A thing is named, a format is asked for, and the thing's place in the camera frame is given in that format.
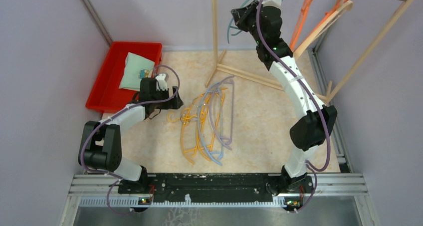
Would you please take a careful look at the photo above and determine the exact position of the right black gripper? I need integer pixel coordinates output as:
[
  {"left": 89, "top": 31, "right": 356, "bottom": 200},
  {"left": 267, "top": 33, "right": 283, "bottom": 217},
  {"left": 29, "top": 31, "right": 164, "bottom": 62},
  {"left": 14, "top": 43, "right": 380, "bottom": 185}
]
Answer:
[{"left": 232, "top": 0, "right": 263, "bottom": 45}]

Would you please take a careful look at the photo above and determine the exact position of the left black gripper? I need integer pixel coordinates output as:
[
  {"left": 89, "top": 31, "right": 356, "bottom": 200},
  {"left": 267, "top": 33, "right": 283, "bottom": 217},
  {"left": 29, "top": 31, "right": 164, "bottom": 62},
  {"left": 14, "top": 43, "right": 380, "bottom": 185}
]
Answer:
[{"left": 152, "top": 86, "right": 183, "bottom": 110}]

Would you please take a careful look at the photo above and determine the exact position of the teal plastic hanger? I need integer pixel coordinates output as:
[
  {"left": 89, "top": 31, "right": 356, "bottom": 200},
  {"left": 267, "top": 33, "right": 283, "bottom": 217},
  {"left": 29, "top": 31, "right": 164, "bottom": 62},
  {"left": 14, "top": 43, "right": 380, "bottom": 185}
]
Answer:
[{"left": 226, "top": 0, "right": 300, "bottom": 44}]

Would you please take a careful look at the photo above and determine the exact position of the light blue plastic hanger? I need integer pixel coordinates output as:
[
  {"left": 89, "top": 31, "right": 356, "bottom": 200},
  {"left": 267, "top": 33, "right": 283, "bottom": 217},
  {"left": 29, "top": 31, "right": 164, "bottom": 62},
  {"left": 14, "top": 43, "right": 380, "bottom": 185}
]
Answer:
[{"left": 204, "top": 96, "right": 225, "bottom": 166}]

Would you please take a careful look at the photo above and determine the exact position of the orange plastic hanger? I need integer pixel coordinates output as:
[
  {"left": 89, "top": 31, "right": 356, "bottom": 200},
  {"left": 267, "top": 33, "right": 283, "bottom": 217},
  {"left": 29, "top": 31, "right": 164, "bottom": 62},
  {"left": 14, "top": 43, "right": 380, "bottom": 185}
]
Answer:
[
  {"left": 289, "top": 0, "right": 314, "bottom": 51},
  {"left": 297, "top": 0, "right": 351, "bottom": 51}
]

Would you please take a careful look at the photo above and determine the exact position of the beige plastic hanger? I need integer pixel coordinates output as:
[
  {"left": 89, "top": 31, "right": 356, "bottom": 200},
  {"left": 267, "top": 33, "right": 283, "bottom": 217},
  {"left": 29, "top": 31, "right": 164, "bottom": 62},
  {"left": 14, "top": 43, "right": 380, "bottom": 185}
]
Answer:
[{"left": 293, "top": 0, "right": 356, "bottom": 60}]

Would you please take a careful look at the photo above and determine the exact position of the lilac plastic hanger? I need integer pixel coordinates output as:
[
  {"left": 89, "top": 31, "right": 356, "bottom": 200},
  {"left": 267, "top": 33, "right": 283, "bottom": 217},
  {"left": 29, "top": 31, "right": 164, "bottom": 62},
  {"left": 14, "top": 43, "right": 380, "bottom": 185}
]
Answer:
[{"left": 197, "top": 76, "right": 234, "bottom": 160}]

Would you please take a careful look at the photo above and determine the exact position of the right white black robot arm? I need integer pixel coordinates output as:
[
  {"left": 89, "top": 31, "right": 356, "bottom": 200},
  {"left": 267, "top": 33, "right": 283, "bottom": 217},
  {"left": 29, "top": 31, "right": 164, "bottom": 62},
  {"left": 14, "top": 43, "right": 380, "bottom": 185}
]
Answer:
[{"left": 230, "top": 0, "right": 337, "bottom": 193}]

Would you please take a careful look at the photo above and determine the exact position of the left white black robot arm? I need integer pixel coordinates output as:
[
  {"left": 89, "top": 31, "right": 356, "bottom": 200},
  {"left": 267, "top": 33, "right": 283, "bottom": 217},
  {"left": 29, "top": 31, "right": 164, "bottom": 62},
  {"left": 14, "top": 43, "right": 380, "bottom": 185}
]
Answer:
[{"left": 78, "top": 74, "right": 184, "bottom": 193}]

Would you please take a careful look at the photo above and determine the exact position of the light green folded cloth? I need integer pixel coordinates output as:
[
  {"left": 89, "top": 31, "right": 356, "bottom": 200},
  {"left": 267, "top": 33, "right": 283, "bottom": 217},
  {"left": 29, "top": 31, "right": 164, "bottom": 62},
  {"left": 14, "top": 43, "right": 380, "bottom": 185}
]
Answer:
[{"left": 119, "top": 52, "right": 155, "bottom": 91}]

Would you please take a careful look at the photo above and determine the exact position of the red plastic tray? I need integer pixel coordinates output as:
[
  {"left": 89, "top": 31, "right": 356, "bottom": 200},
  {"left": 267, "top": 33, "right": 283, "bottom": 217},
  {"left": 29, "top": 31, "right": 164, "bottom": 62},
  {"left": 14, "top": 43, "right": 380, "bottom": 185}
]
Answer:
[{"left": 85, "top": 41, "right": 163, "bottom": 113}]

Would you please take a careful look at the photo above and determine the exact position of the wooden clothes rack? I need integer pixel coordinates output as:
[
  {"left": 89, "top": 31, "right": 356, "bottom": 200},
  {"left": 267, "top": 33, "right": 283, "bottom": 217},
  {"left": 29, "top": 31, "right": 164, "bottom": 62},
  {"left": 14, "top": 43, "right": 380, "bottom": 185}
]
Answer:
[{"left": 205, "top": 0, "right": 414, "bottom": 103}]

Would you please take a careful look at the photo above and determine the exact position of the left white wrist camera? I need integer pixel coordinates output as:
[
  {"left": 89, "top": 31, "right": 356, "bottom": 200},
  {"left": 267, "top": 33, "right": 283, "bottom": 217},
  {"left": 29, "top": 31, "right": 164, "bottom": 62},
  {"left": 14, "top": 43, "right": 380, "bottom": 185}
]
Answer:
[{"left": 154, "top": 73, "right": 169, "bottom": 91}]

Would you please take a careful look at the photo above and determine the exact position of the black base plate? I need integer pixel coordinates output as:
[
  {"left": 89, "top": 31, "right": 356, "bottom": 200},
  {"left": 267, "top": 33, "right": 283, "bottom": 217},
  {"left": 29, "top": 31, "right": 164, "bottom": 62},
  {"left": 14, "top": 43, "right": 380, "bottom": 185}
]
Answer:
[{"left": 118, "top": 173, "right": 314, "bottom": 203}]

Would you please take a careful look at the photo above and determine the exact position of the aluminium frame rail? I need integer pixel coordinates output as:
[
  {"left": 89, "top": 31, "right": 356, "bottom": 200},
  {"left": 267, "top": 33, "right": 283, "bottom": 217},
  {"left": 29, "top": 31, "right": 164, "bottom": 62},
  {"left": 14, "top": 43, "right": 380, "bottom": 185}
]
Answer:
[{"left": 68, "top": 173, "right": 368, "bottom": 207}]

